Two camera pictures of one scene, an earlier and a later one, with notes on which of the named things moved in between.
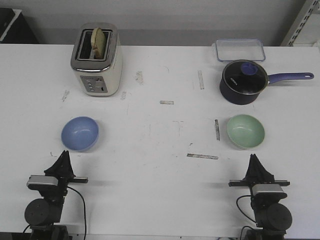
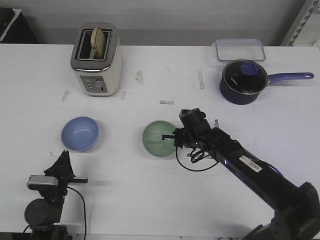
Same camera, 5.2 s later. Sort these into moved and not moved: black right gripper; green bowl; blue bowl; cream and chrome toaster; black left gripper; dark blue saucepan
Moved: black right gripper; green bowl
Not moved: black left gripper; blue bowl; cream and chrome toaster; dark blue saucepan
